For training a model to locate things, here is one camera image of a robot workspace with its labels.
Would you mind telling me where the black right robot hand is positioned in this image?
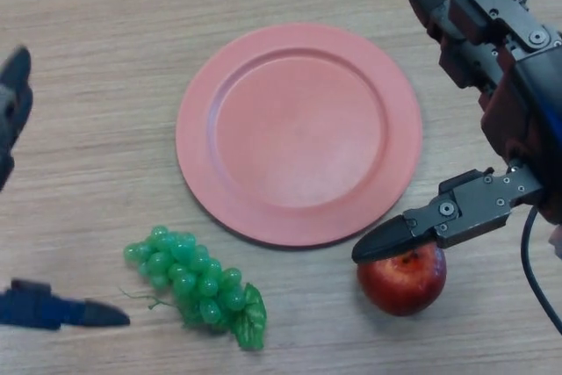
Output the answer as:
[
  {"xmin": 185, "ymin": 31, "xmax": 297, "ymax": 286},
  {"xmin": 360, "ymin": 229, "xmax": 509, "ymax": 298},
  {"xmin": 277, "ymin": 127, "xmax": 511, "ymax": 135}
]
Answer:
[{"xmin": 352, "ymin": 0, "xmax": 562, "ymax": 265}]

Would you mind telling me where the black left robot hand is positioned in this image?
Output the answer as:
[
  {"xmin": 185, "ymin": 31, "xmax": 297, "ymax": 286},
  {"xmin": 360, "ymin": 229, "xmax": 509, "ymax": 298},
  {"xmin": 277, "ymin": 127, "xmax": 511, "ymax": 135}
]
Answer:
[{"xmin": 0, "ymin": 44, "xmax": 132, "ymax": 331}]

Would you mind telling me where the green grapes bunch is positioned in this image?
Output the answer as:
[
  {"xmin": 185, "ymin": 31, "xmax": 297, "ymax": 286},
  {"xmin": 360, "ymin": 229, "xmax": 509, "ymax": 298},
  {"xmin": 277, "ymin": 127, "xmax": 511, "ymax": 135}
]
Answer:
[{"xmin": 119, "ymin": 225, "xmax": 268, "ymax": 352}]

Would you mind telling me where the pink round plate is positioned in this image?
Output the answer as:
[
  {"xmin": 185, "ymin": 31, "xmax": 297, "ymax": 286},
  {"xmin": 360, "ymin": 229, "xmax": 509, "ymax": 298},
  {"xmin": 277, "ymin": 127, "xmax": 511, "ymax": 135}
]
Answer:
[{"xmin": 175, "ymin": 22, "xmax": 424, "ymax": 248}]

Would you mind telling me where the red apple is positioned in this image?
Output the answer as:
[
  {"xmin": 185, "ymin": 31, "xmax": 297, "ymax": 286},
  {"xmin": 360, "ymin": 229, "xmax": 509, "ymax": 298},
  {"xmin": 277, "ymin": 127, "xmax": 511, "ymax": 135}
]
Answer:
[{"xmin": 357, "ymin": 241, "xmax": 448, "ymax": 317}]

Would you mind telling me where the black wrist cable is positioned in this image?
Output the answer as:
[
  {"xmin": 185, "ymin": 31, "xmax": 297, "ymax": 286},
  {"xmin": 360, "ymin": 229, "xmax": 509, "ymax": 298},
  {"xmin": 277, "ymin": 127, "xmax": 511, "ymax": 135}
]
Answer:
[{"xmin": 520, "ymin": 206, "xmax": 562, "ymax": 335}]

